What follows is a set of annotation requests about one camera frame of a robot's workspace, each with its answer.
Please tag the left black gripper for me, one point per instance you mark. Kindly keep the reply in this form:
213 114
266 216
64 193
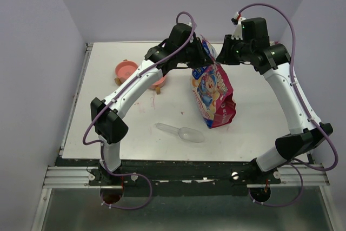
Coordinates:
202 58

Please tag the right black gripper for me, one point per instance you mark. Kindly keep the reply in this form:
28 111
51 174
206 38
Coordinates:
224 56

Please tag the pink pet food bag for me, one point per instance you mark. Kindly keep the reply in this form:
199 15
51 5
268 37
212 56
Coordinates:
213 94

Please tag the clear plastic scoop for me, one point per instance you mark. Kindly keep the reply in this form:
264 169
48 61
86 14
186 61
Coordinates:
184 133

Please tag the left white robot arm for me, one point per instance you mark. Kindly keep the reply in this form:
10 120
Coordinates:
181 47

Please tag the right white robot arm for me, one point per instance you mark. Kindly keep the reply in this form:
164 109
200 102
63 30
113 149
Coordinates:
303 123

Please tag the pink bowl right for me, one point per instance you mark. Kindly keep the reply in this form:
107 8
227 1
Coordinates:
158 83

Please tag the pink bowl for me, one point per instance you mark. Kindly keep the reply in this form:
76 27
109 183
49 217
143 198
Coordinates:
124 70
158 83

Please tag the pink bowl left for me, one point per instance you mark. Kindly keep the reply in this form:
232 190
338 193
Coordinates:
124 70

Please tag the wooden bowl stand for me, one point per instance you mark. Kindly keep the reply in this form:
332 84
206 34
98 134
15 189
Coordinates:
157 90

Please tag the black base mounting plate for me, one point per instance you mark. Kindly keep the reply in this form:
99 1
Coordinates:
175 178

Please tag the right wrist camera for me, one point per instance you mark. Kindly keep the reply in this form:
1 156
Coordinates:
237 22

